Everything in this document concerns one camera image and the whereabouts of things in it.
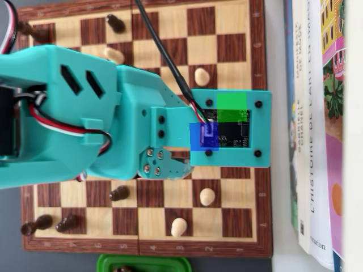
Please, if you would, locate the red white black servo cable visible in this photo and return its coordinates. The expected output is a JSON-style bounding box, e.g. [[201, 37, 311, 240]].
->
[[0, 0, 20, 55], [12, 91, 113, 157]]

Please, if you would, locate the white Gabrielle Chanel book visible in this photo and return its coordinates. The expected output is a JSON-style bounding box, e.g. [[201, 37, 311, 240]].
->
[[292, 0, 311, 254]]

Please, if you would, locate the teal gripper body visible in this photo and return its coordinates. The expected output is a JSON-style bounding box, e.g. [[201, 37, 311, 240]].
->
[[116, 65, 191, 181]]

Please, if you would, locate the white art history book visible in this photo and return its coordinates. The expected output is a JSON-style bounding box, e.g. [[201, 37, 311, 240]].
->
[[307, 0, 336, 270]]

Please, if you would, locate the dark wooden pawn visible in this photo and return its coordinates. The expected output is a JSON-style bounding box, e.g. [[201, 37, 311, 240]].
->
[[54, 214, 83, 233], [105, 14, 126, 35], [108, 185, 130, 202]]

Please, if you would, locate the thin blue illustrated book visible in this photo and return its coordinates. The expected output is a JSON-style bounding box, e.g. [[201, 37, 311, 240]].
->
[[284, 0, 300, 232]]

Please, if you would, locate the wooden folding chessboard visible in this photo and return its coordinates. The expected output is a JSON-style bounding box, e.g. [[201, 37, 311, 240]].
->
[[15, 0, 273, 259]]

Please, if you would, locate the pale wooden pawn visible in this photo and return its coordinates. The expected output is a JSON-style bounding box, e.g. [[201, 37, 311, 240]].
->
[[199, 187, 216, 206], [102, 46, 126, 65], [193, 67, 211, 87], [170, 217, 188, 237]]

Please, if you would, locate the dark wooden rook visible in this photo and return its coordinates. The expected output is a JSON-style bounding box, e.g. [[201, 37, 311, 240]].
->
[[20, 214, 54, 236], [18, 20, 56, 48]]

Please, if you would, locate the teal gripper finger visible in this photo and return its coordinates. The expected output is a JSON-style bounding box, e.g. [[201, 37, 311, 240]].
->
[[138, 146, 196, 181], [167, 87, 192, 109]]

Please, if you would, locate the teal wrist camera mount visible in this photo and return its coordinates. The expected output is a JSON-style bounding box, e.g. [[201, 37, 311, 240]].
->
[[189, 88, 272, 168]]

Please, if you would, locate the green plastic container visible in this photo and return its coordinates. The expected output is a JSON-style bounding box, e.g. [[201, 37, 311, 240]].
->
[[95, 253, 192, 272]]

